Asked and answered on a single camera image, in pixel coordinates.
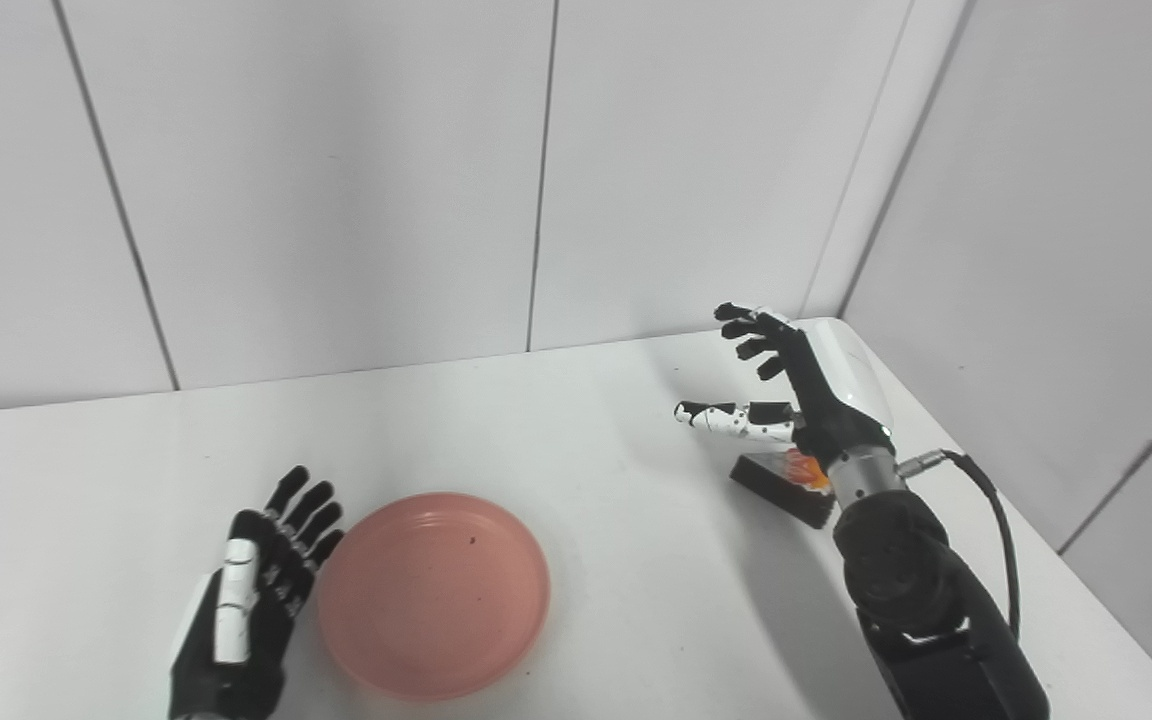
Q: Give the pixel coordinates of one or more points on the black rectangular block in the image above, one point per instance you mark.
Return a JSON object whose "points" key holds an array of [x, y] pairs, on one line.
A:
{"points": [[784, 484]]}

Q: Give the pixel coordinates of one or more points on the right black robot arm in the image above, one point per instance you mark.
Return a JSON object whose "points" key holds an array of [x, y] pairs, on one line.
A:
{"points": [[921, 590]]}

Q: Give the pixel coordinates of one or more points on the pink round plate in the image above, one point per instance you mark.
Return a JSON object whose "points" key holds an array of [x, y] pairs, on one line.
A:
{"points": [[434, 592]]}

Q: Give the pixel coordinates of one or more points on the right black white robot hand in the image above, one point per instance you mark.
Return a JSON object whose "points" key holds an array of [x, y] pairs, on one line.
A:
{"points": [[806, 390]]}

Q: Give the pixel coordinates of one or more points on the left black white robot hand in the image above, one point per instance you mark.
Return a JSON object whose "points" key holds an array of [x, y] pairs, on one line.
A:
{"points": [[251, 600]]}

